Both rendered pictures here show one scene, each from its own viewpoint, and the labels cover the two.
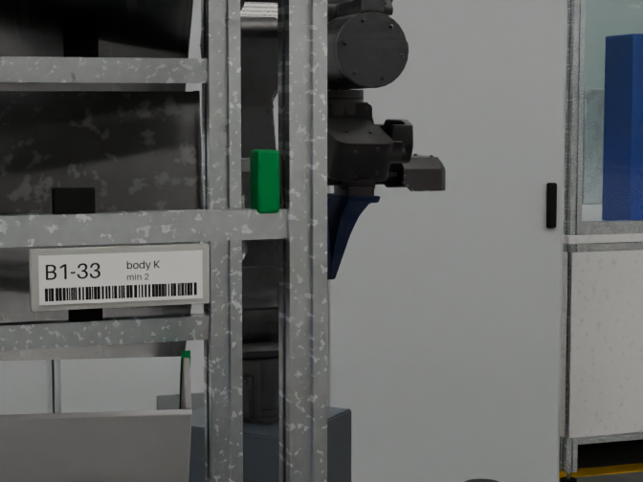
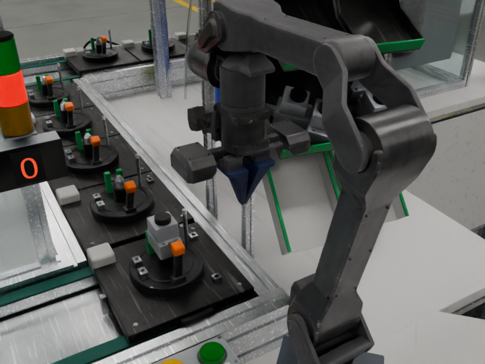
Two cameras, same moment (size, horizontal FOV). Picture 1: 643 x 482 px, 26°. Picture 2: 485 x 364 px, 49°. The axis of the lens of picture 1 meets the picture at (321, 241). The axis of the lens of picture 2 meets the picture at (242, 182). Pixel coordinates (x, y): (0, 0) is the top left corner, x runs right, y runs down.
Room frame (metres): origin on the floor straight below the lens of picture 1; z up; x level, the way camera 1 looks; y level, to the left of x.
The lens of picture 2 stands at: (1.77, -0.13, 1.63)
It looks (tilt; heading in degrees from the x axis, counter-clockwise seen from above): 31 degrees down; 168
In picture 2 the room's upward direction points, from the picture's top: straight up
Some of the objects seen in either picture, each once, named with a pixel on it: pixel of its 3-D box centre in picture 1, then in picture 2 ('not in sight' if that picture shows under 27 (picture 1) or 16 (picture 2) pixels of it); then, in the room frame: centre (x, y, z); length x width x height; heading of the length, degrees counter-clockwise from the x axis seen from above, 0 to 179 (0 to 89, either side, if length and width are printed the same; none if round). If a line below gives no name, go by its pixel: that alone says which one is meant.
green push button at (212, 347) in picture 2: not in sight; (212, 354); (1.18, -0.06, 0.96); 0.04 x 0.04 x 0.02
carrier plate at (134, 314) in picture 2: not in sight; (167, 274); (0.97, -0.12, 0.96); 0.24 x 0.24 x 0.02; 18
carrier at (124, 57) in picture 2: not in sight; (99, 47); (-0.39, -0.27, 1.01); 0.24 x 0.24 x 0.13; 18
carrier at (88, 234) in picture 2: not in sight; (120, 190); (0.73, -0.19, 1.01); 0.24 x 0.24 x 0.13; 18
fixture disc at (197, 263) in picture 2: not in sight; (167, 266); (0.97, -0.12, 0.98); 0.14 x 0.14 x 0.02
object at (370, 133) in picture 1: (361, 142); (217, 117); (1.10, -0.03, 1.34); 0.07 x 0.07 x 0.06; 20
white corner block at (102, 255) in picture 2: not in sight; (101, 258); (0.91, -0.24, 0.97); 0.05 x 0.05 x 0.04; 18
